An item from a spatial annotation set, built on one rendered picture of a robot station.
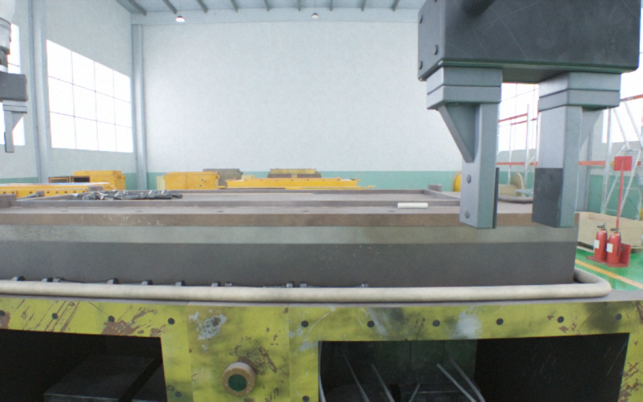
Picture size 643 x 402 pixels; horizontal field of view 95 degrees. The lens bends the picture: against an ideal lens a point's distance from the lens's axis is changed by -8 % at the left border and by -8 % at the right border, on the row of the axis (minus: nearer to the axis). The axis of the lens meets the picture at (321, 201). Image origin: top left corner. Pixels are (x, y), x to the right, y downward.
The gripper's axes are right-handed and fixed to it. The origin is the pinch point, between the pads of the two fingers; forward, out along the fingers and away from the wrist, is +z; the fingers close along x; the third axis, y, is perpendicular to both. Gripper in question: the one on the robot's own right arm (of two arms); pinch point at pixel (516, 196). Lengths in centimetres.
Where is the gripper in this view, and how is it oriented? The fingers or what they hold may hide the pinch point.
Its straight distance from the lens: 25.2
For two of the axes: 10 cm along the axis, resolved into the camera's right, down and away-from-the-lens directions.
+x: 10.0, 0.0, 0.1
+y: 0.1, 1.1, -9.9
